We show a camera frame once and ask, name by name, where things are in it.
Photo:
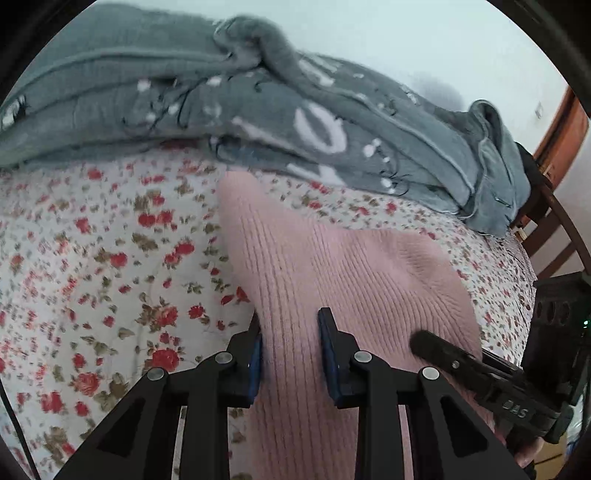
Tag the wooden bed footboard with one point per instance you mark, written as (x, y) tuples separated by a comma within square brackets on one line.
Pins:
[(556, 218)]

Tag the grey patterned quilt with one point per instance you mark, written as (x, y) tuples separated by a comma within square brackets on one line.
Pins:
[(118, 78)]

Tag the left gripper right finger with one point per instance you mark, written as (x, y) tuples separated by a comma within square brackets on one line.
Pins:
[(408, 418)]

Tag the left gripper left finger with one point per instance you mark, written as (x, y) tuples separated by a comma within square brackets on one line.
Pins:
[(175, 422)]

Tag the pink knit sweater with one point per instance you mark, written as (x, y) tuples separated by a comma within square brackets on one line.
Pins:
[(381, 285)]

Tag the black garment on footboard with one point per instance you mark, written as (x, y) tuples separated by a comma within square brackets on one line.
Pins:
[(536, 206)]

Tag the orange wooden door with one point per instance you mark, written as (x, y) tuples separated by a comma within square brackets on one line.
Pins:
[(563, 140)]

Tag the white wall switch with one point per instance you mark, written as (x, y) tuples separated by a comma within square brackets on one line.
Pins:
[(539, 111)]

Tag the person's right hand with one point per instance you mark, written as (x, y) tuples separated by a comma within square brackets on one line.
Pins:
[(523, 445)]

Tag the floral bed sheet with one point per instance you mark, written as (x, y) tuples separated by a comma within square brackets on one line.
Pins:
[(108, 265)]

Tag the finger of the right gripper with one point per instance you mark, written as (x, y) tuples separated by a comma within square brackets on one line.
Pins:
[(463, 367)]

